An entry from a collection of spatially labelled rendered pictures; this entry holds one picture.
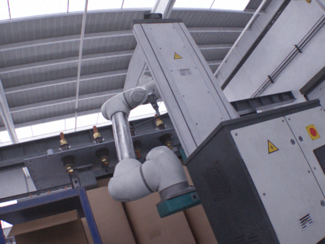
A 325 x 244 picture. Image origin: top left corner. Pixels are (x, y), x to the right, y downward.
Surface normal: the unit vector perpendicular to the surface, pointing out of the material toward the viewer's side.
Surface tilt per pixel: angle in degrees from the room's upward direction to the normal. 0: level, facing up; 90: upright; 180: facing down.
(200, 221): 90
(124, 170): 65
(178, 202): 90
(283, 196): 90
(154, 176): 94
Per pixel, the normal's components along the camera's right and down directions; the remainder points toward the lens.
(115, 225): 0.40, -0.50
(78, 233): 0.20, -0.47
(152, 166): -0.43, -0.39
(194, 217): -0.55, -0.14
